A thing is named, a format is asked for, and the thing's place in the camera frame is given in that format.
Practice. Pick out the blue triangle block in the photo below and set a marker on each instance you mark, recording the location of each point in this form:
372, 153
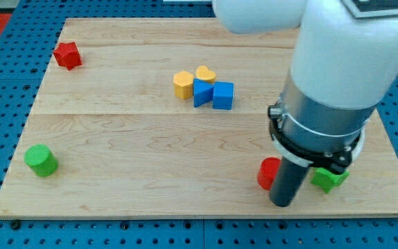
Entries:
202, 92

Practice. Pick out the yellow heart block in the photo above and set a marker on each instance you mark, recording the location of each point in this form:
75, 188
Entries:
205, 74

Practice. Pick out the yellow hexagon block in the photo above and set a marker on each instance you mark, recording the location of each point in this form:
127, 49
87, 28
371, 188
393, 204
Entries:
183, 85

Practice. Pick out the green star block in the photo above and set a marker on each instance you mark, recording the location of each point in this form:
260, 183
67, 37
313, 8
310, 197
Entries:
327, 180

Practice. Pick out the blue cube block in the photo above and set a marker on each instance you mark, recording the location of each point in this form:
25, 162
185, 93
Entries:
223, 95

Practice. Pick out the red cylinder block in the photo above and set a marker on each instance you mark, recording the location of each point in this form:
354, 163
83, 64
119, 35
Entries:
267, 172

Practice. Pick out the red star block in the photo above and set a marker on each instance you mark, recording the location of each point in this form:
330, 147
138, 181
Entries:
67, 55

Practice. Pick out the green cylinder block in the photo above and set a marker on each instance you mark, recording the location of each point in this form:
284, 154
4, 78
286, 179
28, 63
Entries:
41, 160

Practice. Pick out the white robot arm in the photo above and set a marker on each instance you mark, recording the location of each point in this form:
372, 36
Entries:
341, 68

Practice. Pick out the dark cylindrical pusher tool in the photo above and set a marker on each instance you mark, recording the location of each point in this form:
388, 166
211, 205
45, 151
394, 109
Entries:
287, 182

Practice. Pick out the wooden board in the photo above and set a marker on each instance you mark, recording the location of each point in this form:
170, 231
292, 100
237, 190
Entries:
128, 148

